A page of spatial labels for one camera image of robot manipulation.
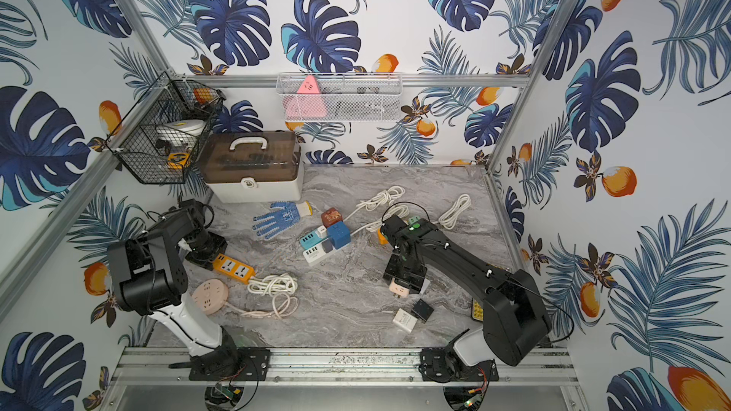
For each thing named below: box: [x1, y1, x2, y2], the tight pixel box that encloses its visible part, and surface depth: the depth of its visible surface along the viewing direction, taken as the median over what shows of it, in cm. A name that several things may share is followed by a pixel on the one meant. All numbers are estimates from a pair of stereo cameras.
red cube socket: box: [320, 206, 344, 229], surface depth 97 cm
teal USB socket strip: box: [299, 231, 330, 251], surface depth 97 cm
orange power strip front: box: [213, 253, 257, 285], surface depth 90 cm
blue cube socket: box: [327, 220, 352, 250], surface depth 94 cm
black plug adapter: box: [411, 297, 435, 323], surface depth 83 cm
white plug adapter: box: [392, 307, 418, 333], surface depth 82 cm
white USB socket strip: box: [302, 242, 336, 267], surface depth 94 cm
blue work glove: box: [252, 200, 314, 240], surface depth 106 cm
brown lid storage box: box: [199, 131, 304, 204], surface depth 100 cm
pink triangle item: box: [282, 75, 328, 120], surface depth 92 cm
